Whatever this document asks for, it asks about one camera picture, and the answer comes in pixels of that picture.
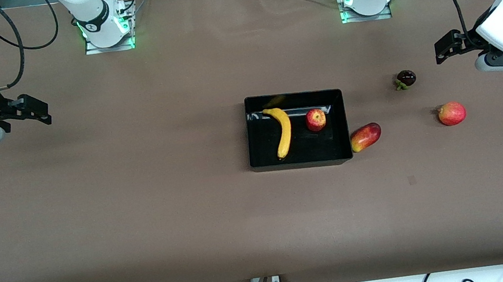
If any small red apple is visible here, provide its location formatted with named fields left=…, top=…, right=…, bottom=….
left=304, top=107, right=328, bottom=133

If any red yellow mango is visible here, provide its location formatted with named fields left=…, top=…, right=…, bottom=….
left=348, top=122, right=384, bottom=153

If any yellow banana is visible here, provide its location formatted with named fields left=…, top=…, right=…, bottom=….
left=262, top=105, right=296, bottom=162

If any black plastic box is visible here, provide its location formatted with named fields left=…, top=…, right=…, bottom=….
left=241, top=83, right=355, bottom=178

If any dark purple mangosteen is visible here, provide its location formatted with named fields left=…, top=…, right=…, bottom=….
left=393, top=68, right=418, bottom=92

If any metal base plate right arm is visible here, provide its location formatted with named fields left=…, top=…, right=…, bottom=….
left=78, top=0, right=137, bottom=56

